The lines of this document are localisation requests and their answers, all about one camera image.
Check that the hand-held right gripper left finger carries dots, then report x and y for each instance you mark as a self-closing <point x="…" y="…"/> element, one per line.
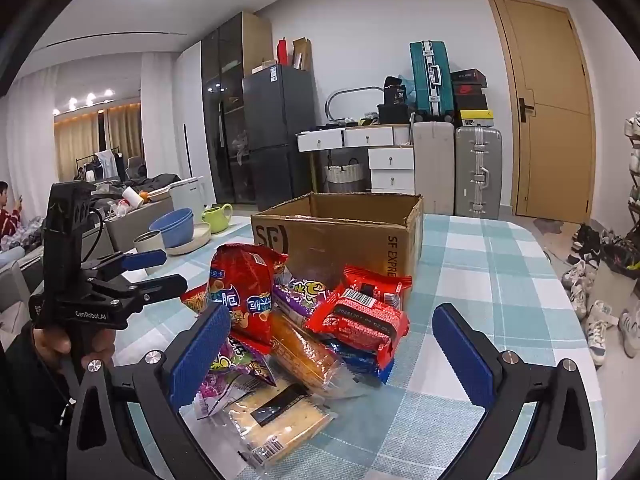
<point x="200" y="355"/>

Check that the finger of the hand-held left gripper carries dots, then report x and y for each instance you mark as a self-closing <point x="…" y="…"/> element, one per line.
<point x="145" y="259"/>
<point x="165" y="285"/>

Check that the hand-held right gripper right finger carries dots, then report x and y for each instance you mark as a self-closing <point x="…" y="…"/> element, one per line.
<point x="462" y="360"/>

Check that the clear bread roll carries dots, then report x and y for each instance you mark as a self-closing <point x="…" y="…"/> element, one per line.
<point x="300" y="355"/>

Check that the brown cardboard box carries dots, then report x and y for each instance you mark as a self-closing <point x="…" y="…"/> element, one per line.
<point x="345" y="240"/>

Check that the person's left forearm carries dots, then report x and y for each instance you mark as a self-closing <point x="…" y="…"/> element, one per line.
<point x="30" y="410"/>

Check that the person's left hand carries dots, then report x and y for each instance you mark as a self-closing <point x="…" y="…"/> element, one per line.
<point x="50" y="341"/>

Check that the steel thermos cup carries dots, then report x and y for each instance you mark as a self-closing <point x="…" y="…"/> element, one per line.
<point x="147" y="242"/>

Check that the grey sofa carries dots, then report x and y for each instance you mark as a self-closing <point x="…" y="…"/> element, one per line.
<point x="125" y="230"/>

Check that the orange-red snack packet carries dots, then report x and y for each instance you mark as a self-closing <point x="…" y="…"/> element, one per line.
<point x="197" y="300"/>

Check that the purple candy packet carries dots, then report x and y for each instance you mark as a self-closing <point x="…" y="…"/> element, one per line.
<point x="235" y="365"/>

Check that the blue plastic bowl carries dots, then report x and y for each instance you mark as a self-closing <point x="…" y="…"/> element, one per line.
<point x="170" y="222"/>
<point x="182" y="241"/>

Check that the beige plate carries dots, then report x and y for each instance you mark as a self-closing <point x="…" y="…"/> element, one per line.
<point x="200" y="240"/>

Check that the white kettle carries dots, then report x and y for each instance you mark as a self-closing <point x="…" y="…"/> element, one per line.
<point x="185" y="197"/>

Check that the dark clothing pile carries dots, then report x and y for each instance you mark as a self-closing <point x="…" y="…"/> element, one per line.
<point x="155" y="182"/>

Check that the red chip bag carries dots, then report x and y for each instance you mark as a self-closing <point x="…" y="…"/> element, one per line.
<point x="245" y="285"/>

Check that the green mug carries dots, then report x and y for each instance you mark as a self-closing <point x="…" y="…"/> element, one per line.
<point x="215" y="220"/>

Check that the checked tablecloth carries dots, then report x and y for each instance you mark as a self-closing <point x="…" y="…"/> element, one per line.
<point x="475" y="270"/>

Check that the clear cracker packet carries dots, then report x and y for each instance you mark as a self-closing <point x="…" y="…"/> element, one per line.
<point x="280" y="420"/>

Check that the clothes rack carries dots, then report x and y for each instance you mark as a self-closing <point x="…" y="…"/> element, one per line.
<point x="100" y="162"/>

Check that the red barcode snack packet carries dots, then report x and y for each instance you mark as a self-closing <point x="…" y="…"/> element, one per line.
<point x="360" y="325"/>

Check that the blue snack packet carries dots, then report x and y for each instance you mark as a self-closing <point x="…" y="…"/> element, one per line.
<point x="350" y="360"/>

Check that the purple yellow-lettered snack packet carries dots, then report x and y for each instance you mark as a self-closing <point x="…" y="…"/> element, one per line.
<point x="300" y="300"/>

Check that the beige curtains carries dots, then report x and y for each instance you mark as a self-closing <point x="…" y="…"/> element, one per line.
<point x="80" y="145"/>

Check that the pile of shoes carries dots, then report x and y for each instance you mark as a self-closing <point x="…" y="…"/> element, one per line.
<point x="595" y="320"/>

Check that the white curtain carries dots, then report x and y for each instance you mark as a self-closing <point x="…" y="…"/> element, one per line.
<point x="155" y="110"/>

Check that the white wardrobe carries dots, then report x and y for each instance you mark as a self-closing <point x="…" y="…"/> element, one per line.
<point x="192" y="110"/>

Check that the grey floor mat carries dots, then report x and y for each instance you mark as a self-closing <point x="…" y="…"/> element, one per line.
<point x="547" y="226"/>

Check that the dark glass cabinet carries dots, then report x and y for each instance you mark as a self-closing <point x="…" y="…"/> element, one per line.
<point x="222" y="110"/>

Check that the black bin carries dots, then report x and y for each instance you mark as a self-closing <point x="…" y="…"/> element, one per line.
<point x="617" y="270"/>

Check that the dark grey fridge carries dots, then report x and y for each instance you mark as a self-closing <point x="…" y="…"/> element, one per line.
<point x="277" y="135"/>

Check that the silver suitcase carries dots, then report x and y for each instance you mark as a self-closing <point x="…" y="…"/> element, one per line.
<point x="477" y="175"/>

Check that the beige suitcase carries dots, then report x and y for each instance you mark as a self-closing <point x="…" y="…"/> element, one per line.
<point x="434" y="170"/>

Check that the woven laundry basket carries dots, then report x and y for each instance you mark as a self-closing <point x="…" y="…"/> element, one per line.
<point x="345" y="177"/>

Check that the white drawer desk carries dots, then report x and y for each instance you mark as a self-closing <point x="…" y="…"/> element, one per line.
<point x="390" y="160"/>

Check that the small cardboard box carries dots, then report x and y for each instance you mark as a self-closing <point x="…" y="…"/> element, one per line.
<point x="264" y="67"/>

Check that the yellow black shoe box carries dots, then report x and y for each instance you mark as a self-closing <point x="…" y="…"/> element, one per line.
<point x="475" y="117"/>

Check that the standing cardboard piece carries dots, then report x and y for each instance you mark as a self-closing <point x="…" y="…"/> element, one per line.
<point x="301" y="55"/>

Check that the wooden door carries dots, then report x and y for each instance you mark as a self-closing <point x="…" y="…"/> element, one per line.
<point x="550" y="110"/>

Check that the red shoe box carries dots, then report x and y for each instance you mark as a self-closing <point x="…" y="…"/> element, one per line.
<point x="470" y="90"/>

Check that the light blue plastic bag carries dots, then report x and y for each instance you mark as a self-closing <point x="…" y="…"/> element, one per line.
<point x="409" y="90"/>

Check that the small black box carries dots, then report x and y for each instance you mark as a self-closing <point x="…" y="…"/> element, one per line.
<point x="394" y="92"/>

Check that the teal suitcase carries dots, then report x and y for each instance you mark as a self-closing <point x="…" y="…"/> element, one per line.
<point x="425" y="80"/>

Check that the arched metal frame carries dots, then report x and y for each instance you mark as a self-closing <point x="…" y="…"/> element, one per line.
<point x="350" y="90"/>

